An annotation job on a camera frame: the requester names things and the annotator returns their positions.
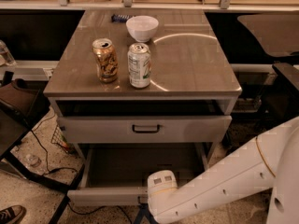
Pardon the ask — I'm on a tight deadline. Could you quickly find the grey drawer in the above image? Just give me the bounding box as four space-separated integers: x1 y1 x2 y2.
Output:
68 143 206 206
58 116 232 144

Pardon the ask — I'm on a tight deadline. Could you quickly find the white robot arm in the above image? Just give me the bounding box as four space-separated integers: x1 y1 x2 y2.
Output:
148 118 299 224

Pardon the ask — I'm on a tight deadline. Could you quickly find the grey drawer cabinet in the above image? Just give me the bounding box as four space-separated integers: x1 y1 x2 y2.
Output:
43 9 243 173

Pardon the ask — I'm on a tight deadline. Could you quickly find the white green soda can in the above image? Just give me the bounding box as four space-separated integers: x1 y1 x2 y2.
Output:
128 43 151 89

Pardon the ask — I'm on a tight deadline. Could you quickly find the gold brown soda can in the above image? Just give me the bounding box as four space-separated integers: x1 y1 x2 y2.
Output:
93 38 119 83

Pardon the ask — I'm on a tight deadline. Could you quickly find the white bowl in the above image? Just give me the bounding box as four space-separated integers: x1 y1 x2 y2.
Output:
126 16 159 42

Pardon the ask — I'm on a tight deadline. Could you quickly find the blue snack wrapper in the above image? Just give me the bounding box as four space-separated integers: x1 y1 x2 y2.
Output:
111 14 131 23

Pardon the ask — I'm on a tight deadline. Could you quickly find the blue tape cross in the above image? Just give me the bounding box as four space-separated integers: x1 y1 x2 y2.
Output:
133 203 158 224

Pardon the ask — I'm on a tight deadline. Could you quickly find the clear plastic bottle on floor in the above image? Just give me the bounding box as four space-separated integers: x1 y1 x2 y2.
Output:
25 154 41 168

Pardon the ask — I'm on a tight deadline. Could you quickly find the black office chair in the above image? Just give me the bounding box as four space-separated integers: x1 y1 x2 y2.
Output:
238 12 299 121

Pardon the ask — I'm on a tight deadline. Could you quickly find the clear bottle at left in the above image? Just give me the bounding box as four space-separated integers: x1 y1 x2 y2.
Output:
0 40 16 66

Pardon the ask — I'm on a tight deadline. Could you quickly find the black white sneaker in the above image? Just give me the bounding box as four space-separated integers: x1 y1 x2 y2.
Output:
0 205 25 224

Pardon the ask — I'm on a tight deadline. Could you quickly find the wire basket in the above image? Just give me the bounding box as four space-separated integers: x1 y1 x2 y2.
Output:
50 126 75 154

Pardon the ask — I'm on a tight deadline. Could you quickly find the black power cable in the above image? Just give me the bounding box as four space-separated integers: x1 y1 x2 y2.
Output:
30 112 133 224

